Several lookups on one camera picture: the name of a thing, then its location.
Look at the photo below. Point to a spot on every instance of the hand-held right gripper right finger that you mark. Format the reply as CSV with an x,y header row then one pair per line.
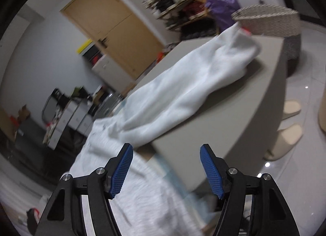
x,y
211,172

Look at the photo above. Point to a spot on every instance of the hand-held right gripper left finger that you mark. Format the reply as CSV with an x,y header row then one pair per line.
x,y
122,172

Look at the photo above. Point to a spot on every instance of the light grey hoodie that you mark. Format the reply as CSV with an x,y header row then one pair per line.
x,y
178,90

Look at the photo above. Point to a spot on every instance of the beige bench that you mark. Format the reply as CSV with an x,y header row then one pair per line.
x,y
242,113

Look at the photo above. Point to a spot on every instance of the silver suitcase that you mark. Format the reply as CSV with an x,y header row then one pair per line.
x,y
109,106

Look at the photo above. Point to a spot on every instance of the white desk with drawers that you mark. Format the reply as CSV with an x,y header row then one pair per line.
x,y
76,118

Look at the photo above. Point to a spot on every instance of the arched mirror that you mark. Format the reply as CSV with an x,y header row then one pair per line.
x,y
48,110

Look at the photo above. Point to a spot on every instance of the grey refrigerator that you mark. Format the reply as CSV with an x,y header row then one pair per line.
x,y
28,136

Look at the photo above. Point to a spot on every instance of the black canister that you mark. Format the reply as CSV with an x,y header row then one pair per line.
x,y
57,94

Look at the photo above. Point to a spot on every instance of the white small cabinet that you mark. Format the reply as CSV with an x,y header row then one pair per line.
x,y
103,69

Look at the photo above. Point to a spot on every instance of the open cardboard box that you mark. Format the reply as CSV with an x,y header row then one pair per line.
x,y
23,113

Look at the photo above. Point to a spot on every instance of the black shoe box red logo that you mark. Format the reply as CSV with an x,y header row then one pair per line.
x,y
96,59

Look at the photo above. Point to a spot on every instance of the orange plastic bag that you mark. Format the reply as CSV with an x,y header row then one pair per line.
x,y
160,57

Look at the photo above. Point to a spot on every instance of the yellow-lid shoe box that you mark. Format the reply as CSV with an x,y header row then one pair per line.
x,y
84,46

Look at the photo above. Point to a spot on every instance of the wooden door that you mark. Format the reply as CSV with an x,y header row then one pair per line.
x,y
114,27

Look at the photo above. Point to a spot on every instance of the white wicker basket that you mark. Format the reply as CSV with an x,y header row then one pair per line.
x,y
267,19

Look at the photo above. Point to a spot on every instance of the purple plastic bag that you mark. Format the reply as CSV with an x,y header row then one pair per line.
x,y
221,9

